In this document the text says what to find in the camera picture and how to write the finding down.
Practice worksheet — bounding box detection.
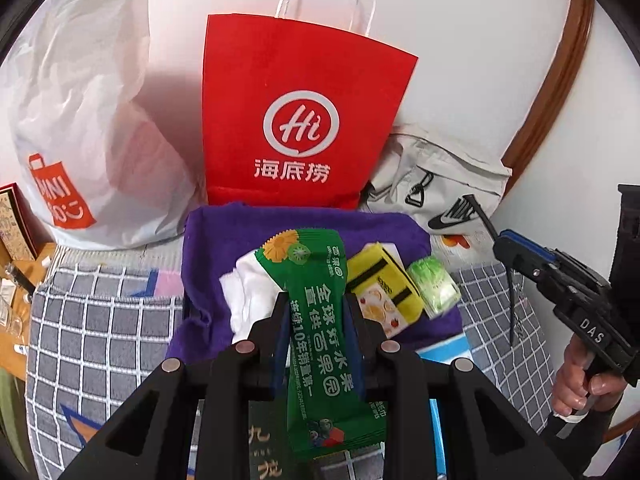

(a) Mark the orange print snack packet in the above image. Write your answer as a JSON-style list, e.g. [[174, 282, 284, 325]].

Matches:
[[357, 284, 408, 338]]

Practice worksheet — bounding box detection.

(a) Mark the blue tissue pack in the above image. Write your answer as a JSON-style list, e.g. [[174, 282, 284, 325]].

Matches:
[[416, 333, 473, 479]]

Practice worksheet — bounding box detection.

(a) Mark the white plastic Miniso bag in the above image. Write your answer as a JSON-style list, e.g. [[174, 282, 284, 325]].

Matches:
[[1, 0, 198, 250]]

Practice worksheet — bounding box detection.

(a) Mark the dark green tea box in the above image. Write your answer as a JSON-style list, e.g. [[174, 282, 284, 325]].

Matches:
[[248, 396, 295, 480]]

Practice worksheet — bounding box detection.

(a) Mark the beige Nike waist bag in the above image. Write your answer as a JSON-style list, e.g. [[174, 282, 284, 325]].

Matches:
[[360, 124, 512, 235]]

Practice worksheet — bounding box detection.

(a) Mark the green tissue packet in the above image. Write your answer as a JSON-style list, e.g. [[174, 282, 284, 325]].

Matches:
[[408, 256, 461, 318]]

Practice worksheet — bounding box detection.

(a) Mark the brown wooden door frame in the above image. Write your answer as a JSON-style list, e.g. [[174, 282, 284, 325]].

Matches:
[[502, 0, 594, 194]]

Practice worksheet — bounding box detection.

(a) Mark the grey checkered bed sheet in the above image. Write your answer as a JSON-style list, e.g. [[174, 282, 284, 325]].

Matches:
[[25, 248, 553, 479]]

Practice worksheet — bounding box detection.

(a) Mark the framed picture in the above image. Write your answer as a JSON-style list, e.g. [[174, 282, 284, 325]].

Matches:
[[0, 183, 38, 261]]

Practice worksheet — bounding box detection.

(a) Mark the purple fleece towel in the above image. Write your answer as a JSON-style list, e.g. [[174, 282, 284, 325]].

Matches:
[[167, 204, 432, 364]]

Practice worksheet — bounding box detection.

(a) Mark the yellow Adidas pouch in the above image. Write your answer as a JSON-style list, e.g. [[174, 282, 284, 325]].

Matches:
[[346, 243, 424, 326]]

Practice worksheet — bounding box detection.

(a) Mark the person's right hand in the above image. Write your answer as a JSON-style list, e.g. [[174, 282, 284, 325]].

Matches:
[[551, 335, 628, 416]]

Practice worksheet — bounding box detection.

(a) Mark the red paper shopping bag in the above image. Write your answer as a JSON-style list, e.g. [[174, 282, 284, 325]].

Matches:
[[202, 0, 418, 209]]

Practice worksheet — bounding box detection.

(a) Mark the green fruit snack packet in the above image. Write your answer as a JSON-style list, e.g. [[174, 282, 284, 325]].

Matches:
[[256, 229, 386, 462]]

